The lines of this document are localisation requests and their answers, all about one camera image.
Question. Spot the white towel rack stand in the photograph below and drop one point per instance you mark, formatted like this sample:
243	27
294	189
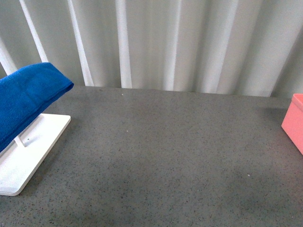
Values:
23	156

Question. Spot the white pleated curtain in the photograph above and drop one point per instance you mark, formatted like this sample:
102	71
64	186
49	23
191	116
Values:
245	47

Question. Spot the blue microfiber cloth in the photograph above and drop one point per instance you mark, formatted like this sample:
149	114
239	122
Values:
25	94

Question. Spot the pink plastic box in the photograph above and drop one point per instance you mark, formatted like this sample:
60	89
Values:
293	121

